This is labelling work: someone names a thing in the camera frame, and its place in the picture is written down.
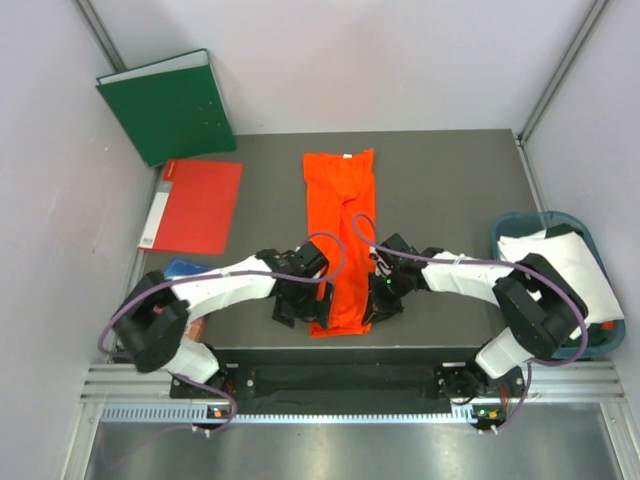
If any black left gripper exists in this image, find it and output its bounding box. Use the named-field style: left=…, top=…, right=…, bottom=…
left=272, top=276, right=334, bottom=331

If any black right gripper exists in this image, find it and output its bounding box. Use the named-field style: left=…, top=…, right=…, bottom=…
left=363, top=268, right=410, bottom=327

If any orange t-shirt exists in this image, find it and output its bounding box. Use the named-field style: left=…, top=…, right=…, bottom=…
left=303, top=149, right=376, bottom=338

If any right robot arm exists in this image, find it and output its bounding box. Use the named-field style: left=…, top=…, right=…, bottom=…
left=365, top=234, right=588, bottom=396

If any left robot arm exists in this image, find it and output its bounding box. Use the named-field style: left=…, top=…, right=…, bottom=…
left=113, top=241, right=333, bottom=397

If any black mounting plate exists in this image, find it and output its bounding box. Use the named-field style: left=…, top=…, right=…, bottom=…
left=169, top=363, right=526, bottom=400

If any blue book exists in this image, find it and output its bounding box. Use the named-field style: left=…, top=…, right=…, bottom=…
left=163, top=257, right=214, bottom=341

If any red folder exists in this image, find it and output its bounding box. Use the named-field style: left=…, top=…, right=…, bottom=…
left=138, top=159, right=243, bottom=255

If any teal laundry basket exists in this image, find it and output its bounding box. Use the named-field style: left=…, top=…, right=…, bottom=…
left=488, top=209, right=627, bottom=360

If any white t-shirt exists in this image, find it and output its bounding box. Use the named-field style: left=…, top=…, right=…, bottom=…
left=497, top=228, right=624, bottom=326

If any green binder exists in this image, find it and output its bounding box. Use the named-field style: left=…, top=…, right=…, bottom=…
left=96, top=49, right=237, bottom=168

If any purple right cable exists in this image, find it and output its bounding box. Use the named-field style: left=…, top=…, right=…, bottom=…
left=351, top=213, right=590, bottom=434

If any purple cable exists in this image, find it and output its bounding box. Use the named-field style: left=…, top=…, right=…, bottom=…
left=97, top=230, right=347, bottom=434
left=351, top=213, right=590, bottom=434

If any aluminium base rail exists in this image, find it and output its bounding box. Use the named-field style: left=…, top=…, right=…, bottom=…
left=80, top=361, right=626, bottom=427

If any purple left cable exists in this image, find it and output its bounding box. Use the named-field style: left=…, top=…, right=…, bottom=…
left=97, top=230, right=347, bottom=434

